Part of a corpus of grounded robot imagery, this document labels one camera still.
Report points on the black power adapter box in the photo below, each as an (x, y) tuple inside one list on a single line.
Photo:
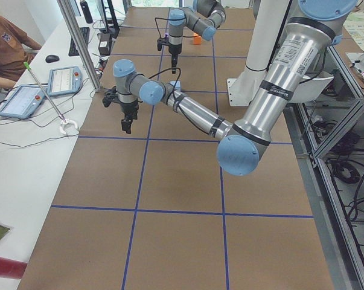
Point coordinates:
[(105, 42)]

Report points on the green tipped metal rod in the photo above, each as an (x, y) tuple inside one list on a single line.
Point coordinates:
[(60, 115)]

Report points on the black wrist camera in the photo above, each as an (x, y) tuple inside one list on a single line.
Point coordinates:
[(110, 96)]

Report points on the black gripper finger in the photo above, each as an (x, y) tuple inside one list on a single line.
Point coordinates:
[(129, 125), (173, 64), (125, 124)]

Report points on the orange foam block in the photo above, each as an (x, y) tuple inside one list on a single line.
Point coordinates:
[(197, 40)]

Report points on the light blue foam block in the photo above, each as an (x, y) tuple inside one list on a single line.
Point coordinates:
[(176, 84)]

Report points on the blue teach pendant far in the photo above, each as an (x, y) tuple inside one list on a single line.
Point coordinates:
[(63, 81)]

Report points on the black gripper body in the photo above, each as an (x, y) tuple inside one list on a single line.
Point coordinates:
[(174, 50), (129, 109)]

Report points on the black water bottle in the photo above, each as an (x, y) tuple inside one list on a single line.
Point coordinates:
[(86, 11)]

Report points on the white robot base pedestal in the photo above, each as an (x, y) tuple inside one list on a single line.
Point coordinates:
[(271, 17)]

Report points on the black computer mouse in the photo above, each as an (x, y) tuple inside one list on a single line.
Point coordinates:
[(52, 58)]

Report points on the aluminium frame post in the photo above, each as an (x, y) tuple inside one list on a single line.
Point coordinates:
[(82, 48)]

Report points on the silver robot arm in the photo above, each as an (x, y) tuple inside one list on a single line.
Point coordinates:
[(203, 18), (287, 37)]

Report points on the blue teach pendant near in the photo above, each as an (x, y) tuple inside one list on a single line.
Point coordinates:
[(23, 102)]

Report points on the red cylinder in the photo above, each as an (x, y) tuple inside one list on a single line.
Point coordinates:
[(12, 269)]

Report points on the white ring stand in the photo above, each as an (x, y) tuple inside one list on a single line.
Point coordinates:
[(66, 123)]

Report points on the blue teach pendant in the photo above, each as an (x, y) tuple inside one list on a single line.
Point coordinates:
[(23, 102), (63, 81)]

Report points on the person in brown shirt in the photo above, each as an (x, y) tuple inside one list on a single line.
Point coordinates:
[(12, 53)]

